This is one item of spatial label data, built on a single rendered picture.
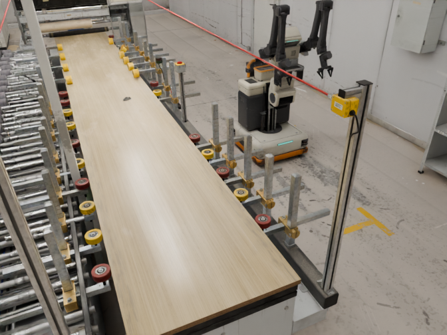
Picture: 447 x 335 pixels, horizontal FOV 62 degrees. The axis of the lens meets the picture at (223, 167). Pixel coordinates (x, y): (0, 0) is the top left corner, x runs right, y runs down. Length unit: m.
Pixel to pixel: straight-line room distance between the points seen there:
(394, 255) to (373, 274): 0.29
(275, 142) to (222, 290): 2.53
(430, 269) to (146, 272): 2.18
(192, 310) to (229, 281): 0.20
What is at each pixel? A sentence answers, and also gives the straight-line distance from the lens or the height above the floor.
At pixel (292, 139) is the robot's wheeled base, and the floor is 0.27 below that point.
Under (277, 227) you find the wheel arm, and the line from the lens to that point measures 1.98.
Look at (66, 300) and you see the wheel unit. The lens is 1.80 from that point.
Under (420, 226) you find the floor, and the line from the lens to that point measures 3.57.
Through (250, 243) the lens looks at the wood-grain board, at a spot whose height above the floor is 0.90.
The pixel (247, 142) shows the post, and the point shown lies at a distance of 2.17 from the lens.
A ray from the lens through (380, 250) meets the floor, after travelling 3.22.
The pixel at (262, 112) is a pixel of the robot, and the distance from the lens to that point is 4.01.
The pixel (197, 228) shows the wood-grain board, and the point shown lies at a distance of 1.85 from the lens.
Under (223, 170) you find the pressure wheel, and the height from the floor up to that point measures 0.91.
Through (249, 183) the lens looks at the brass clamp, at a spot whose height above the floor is 0.82.
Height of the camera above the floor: 2.13
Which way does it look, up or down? 32 degrees down
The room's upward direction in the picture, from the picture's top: 2 degrees counter-clockwise
